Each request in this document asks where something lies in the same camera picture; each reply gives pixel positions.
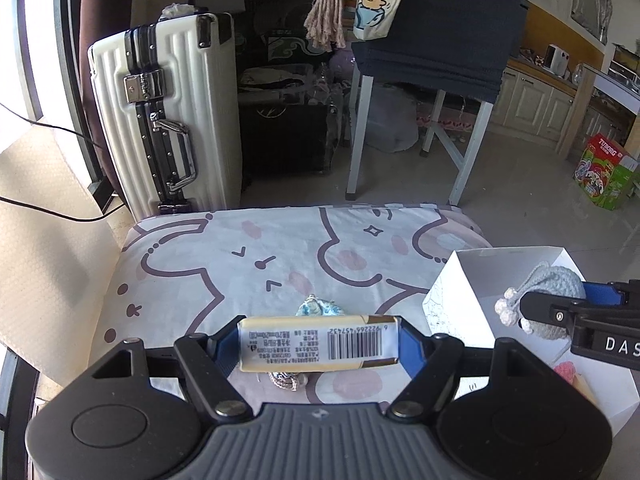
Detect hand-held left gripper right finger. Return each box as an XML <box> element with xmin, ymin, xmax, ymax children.
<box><xmin>386</xmin><ymin>316</ymin><xmax>547</xmax><ymax>419</ymax></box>

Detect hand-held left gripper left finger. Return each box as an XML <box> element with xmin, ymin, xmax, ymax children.
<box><xmin>93</xmin><ymin>316</ymin><xmax>250</xmax><ymax>419</ymax></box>

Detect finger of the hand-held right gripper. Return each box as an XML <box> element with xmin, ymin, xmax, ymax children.
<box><xmin>581</xmin><ymin>280</ymin><xmax>640</xmax><ymax>306</ymax></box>
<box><xmin>519</xmin><ymin>291</ymin><xmax>640</xmax><ymax>362</ymax></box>

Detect grey crochet toy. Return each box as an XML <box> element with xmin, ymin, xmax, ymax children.
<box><xmin>494</xmin><ymin>261</ymin><xmax>586</xmax><ymax>357</ymax></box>

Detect pink crochet toy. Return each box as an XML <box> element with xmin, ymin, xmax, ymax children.
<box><xmin>552</xmin><ymin>360</ymin><xmax>582</xmax><ymax>387</ymax></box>

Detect white cardboard box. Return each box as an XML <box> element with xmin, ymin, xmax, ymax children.
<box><xmin>422</xmin><ymin>246</ymin><xmax>640</xmax><ymax>437</ymax></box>

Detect cream snack bar packet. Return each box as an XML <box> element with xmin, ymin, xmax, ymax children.
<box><xmin>236</xmin><ymin>313</ymin><xmax>402</xmax><ymax>374</ymax></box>

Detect silver foil wrapped item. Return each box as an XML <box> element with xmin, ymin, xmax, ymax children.
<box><xmin>269</xmin><ymin>371</ymin><xmax>309</xmax><ymax>392</ymax></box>

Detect blue floral pouch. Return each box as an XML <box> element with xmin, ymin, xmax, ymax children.
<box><xmin>295</xmin><ymin>295</ymin><xmax>344</xmax><ymax>318</ymax></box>

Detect green and red carton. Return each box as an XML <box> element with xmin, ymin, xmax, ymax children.
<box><xmin>573</xmin><ymin>133</ymin><xmax>640</xmax><ymax>211</ymax></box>

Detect printed blanket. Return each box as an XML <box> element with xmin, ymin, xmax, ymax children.
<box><xmin>97</xmin><ymin>203</ymin><xmax>494</xmax><ymax>407</ymax></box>

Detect cream kitchen cabinets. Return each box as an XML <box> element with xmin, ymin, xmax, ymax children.
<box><xmin>492</xmin><ymin>57</ymin><xmax>640</xmax><ymax>162</ymax></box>

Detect black hard case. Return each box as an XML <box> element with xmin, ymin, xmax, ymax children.
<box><xmin>238</xmin><ymin>101</ymin><xmax>342</xmax><ymax>177</ymax></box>

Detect pink patterned mat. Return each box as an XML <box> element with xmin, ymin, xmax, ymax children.
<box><xmin>416</xmin><ymin>111</ymin><xmax>482</xmax><ymax>137</ymax></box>

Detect glass tank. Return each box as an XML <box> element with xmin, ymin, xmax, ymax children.
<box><xmin>610</xmin><ymin>43</ymin><xmax>640</xmax><ymax>80</ymax></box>

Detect white plastic bag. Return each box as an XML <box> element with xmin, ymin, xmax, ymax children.
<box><xmin>367</xmin><ymin>82</ymin><xmax>419</xmax><ymax>154</ymax></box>

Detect white ribbed suitcase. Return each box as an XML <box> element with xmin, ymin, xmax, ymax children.
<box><xmin>87</xmin><ymin>11</ymin><xmax>245</xmax><ymax>222</ymax></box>

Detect white kitchen appliance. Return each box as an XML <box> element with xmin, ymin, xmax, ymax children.
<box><xmin>543</xmin><ymin>43</ymin><xmax>572</xmax><ymax>78</ymax></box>

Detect dark blue cloth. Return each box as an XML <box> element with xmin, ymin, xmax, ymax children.
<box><xmin>351</xmin><ymin>0</ymin><xmax>528</xmax><ymax>105</ymax></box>

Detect white fluffy item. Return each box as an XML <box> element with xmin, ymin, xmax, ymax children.
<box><xmin>160</xmin><ymin>2</ymin><xmax>199</xmax><ymax>21</ymax></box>

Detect beige tassel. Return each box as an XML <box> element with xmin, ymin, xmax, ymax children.
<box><xmin>303</xmin><ymin>0</ymin><xmax>364</xmax><ymax>53</ymax></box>

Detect cartoon tote bag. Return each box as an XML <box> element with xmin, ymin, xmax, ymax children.
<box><xmin>353</xmin><ymin>0</ymin><xmax>418</xmax><ymax>42</ymax></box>

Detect black cable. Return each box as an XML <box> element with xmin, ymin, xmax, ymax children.
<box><xmin>0</xmin><ymin>102</ymin><xmax>127</xmax><ymax>223</ymax></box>

